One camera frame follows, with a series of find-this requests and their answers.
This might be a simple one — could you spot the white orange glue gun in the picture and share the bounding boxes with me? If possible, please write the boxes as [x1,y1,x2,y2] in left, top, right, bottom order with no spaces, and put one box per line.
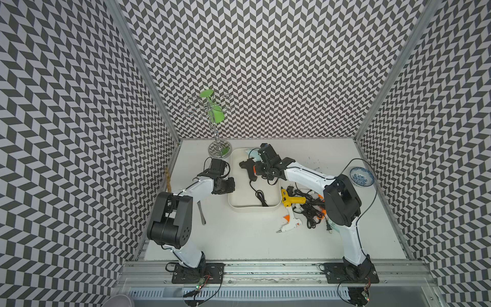
[276,214,303,234]

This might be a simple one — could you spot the white plastic storage box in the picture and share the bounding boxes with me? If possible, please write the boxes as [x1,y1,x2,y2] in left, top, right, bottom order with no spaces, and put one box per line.
[228,148,281,212]

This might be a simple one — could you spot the metal file tool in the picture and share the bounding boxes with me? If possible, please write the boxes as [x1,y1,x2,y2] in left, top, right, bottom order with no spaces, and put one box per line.
[197,202,207,225]

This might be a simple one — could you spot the black glue gun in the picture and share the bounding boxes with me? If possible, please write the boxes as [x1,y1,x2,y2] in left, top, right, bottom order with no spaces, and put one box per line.
[238,158,269,207]

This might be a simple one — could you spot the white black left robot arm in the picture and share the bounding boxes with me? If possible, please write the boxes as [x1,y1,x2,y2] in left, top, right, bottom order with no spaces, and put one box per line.
[147,158,235,269]

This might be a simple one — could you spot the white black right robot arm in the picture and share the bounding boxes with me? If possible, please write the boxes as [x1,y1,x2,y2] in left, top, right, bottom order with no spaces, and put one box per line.
[255,143,373,281]

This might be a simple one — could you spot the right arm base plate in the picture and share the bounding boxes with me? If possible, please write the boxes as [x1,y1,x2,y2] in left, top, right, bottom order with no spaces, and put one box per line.
[321,261,380,284]

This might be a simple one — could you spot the mint green glue gun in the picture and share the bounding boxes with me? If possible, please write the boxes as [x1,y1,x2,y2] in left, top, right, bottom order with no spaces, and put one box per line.
[246,148,262,162]

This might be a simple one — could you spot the silver stand green leaves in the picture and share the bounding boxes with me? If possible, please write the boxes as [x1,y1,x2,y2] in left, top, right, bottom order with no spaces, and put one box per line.
[185,88,232,159]

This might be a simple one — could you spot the aluminium front rail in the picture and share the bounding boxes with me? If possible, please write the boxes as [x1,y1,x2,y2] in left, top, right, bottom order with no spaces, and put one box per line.
[114,260,437,290]

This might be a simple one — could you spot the yellow glue gun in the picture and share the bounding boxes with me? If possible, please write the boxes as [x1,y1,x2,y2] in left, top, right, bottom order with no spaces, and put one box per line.
[281,189,306,208]

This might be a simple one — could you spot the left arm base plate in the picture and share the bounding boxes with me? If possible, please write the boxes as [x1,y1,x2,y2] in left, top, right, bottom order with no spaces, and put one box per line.
[166,263,225,285]

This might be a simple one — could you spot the wooden stick at wall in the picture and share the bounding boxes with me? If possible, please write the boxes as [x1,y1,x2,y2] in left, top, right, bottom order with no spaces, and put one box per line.
[164,167,172,193]

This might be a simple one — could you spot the blue white ceramic bowl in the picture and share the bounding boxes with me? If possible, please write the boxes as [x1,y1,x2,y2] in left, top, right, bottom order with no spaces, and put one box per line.
[349,166,375,188]

